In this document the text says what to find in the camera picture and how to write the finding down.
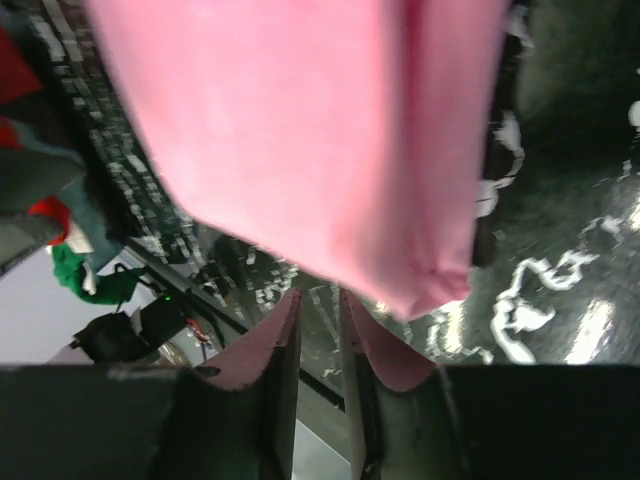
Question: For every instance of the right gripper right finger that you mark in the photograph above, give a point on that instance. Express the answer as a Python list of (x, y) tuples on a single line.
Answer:
[(397, 414)]

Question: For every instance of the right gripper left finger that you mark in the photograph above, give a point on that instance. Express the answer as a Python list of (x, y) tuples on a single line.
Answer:
[(235, 417)]

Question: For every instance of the pink t shirt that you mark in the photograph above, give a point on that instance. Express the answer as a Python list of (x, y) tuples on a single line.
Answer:
[(346, 137)]

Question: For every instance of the green t shirt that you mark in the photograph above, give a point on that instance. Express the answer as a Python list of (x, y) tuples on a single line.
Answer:
[(73, 273)]

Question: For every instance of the red t shirt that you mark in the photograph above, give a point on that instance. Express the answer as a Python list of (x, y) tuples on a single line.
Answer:
[(28, 122)]

